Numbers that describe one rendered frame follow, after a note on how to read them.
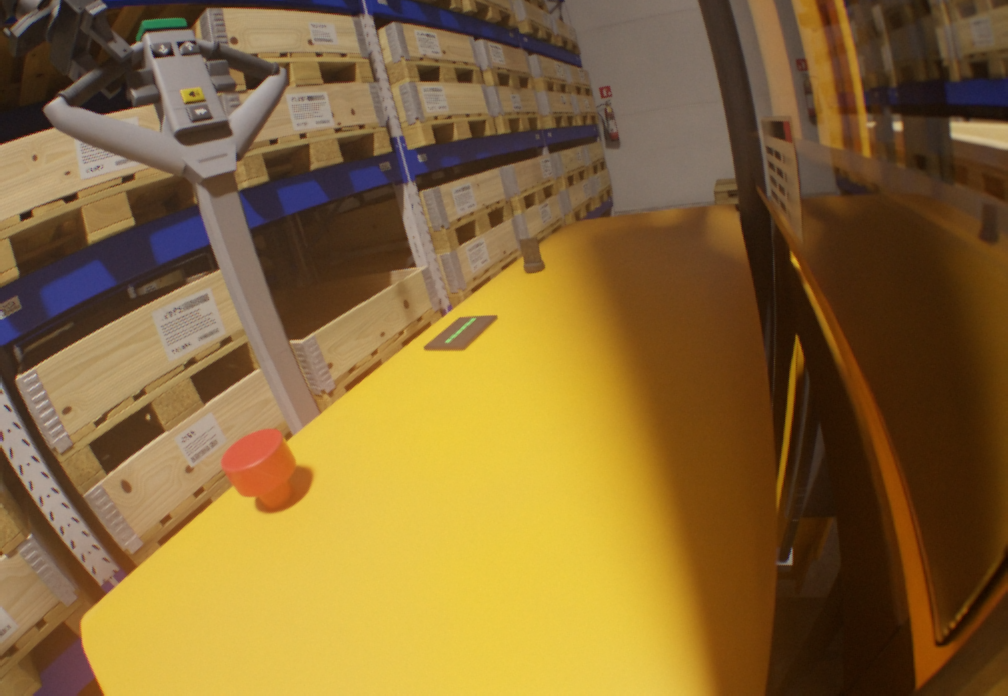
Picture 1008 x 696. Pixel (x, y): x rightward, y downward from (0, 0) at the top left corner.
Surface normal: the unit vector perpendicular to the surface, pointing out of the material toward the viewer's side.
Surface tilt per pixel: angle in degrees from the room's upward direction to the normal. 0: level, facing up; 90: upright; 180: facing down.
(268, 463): 90
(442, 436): 0
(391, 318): 90
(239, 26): 90
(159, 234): 90
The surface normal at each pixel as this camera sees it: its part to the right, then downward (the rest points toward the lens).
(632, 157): -0.43, 0.41
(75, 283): 0.87, -0.04
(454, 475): -0.24, -0.91
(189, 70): 0.77, -0.29
